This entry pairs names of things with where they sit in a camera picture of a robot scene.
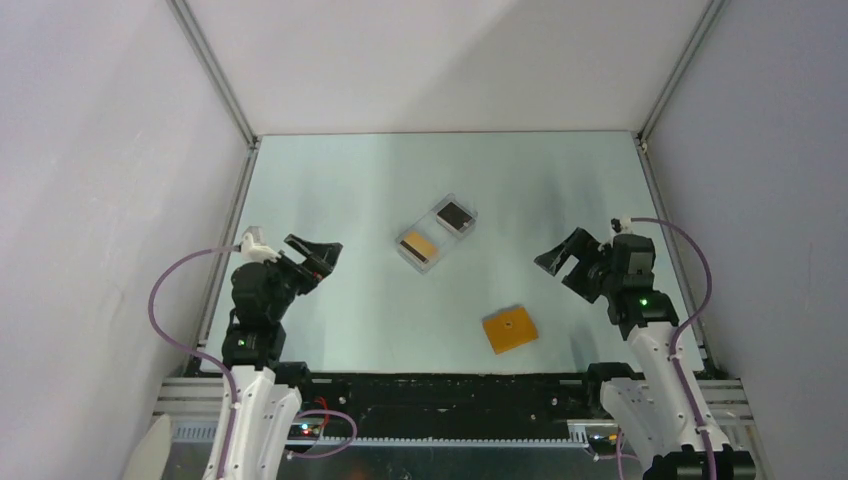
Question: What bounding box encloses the aluminium frame rail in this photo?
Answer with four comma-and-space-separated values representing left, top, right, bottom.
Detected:
634, 0, 730, 379
167, 0, 261, 353

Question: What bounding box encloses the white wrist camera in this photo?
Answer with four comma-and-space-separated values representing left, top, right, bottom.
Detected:
239, 226, 282, 263
610, 217, 633, 236

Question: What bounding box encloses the clear plastic card tray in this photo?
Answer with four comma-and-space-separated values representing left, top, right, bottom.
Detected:
395, 193, 478, 274

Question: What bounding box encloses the grey slotted cable duct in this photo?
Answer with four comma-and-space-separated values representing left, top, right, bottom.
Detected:
170, 423, 591, 449

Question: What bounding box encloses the left controller circuit board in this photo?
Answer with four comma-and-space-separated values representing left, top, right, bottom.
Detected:
287, 423, 324, 444

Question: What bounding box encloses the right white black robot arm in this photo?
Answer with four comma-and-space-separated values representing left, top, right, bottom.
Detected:
534, 222, 757, 479

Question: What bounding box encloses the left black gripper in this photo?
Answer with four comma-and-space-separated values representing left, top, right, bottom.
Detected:
265, 234, 341, 320

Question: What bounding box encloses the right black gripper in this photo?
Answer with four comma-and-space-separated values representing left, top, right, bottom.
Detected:
534, 228, 621, 304

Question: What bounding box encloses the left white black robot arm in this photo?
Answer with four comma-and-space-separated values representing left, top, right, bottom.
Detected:
205, 227, 343, 479

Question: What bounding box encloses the right aluminium frame rail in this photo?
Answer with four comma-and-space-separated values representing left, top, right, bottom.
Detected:
634, 0, 730, 379

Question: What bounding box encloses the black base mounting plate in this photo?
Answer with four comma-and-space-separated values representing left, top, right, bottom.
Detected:
294, 373, 611, 441

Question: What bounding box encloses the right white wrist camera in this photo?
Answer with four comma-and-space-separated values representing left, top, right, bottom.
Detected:
610, 217, 633, 236

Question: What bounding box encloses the black credit card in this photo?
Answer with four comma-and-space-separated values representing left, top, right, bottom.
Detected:
436, 201, 474, 233

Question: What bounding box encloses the left aluminium frame rail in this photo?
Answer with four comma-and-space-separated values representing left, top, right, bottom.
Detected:
167, 0, 261, 353

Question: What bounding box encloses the orange leather card holder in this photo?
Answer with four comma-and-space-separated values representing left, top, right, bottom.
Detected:
482, 305, 539, 355

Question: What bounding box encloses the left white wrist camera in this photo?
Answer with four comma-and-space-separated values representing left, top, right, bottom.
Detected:
239, 226, 282, 263

